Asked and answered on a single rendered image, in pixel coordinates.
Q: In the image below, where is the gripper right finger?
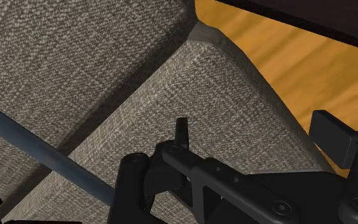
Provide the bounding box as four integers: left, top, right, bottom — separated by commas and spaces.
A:
308, 109, 358, 224

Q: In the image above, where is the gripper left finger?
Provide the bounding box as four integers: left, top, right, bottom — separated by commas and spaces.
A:
107, 116, 295, 224

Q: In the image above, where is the grey woven fabric sofa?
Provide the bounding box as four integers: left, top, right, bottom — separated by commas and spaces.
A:
0, 0, 336, 224

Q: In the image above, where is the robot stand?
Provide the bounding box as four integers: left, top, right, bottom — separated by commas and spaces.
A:
214, 0, 358, 53

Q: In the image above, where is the blue-grey round rod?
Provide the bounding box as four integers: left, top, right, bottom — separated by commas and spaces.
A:
0, 101, 116, 207

